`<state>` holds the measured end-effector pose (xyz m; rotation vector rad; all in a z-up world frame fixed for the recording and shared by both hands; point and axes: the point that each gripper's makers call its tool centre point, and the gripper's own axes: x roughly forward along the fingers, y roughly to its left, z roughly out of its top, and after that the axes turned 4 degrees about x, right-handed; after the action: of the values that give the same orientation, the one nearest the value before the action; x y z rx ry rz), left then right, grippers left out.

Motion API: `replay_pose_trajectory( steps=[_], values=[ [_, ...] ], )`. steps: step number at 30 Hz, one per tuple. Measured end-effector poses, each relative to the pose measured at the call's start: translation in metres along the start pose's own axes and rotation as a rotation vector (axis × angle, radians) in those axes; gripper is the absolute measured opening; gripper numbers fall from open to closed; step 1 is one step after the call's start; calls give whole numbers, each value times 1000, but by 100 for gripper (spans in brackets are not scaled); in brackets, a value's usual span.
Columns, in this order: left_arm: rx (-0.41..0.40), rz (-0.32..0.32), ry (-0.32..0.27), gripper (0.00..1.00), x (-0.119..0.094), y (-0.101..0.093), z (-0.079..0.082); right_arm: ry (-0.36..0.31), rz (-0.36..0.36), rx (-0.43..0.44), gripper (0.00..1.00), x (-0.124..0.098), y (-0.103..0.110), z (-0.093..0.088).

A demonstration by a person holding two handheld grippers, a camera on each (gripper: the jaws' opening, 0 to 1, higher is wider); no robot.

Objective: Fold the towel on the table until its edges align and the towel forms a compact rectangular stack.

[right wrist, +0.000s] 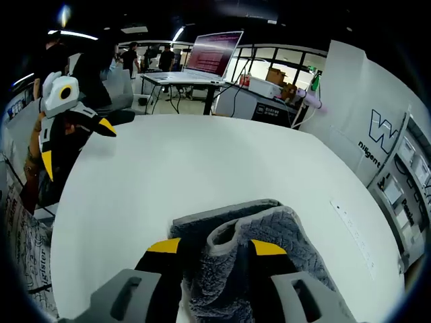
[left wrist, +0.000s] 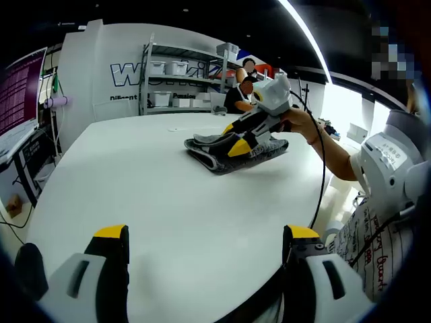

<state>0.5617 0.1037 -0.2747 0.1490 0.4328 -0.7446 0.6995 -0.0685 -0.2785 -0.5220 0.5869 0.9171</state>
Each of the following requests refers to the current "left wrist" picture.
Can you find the black monitor stand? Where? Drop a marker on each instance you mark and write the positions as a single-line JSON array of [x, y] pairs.
[[303, 94]]

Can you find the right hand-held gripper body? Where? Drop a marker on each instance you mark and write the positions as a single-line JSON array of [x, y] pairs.
[[274, 97]]

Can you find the stack of grey bins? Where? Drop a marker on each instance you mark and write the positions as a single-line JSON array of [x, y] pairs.
[[228, 51]]

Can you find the dark counter with sign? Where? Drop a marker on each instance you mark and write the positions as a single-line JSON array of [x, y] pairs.
[[43, 158]]

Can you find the person's right hand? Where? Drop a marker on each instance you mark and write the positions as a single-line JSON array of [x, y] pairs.
[[301, 122]]

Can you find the person's white printed shirt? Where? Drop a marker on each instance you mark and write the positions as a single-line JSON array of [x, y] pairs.
[[370, 262]]

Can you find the purple rolled mat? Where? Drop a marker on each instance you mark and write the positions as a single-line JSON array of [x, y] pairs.
[[59, 102]]

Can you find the white stand pole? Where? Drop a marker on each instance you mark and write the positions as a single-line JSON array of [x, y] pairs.
[[55, 134]]

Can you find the black rounded object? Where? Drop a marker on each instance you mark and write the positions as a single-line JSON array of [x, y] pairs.
[[32, 272]]

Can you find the grey towel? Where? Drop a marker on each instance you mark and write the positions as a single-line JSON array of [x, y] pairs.
[[215, 158]]

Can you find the grey rounded object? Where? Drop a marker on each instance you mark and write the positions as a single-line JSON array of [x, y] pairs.
[[219, 110]]

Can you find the white chest-worn device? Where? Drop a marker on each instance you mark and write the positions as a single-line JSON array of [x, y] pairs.
[[387, 161]]

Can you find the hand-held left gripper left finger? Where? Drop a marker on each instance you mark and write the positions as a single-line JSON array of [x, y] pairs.
[[97, 286]]

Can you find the white table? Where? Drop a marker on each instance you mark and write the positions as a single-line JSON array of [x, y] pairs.
[[168, 202]]

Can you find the green hanging cloth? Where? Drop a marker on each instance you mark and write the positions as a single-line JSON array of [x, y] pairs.
[[55, 84]]

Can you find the grey metal shelf rack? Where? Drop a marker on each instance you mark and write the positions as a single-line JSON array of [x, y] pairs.
[[145, 77]]

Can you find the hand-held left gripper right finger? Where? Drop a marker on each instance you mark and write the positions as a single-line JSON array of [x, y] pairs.
[[313, 289]]

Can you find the white flat plastic strip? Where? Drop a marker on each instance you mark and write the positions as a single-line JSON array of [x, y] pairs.
[[173, 129]]

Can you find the ceiling light strip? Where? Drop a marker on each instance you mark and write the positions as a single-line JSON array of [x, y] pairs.
[[313, 37]]

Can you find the small cardboard box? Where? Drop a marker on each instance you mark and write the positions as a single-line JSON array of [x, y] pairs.
[[14, 206]]

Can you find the white storage box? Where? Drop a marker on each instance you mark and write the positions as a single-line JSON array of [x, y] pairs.
[[160, 99], [157, 68], [177, 68]]

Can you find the row of white cartons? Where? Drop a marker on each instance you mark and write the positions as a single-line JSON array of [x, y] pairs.
[[192, 101]]

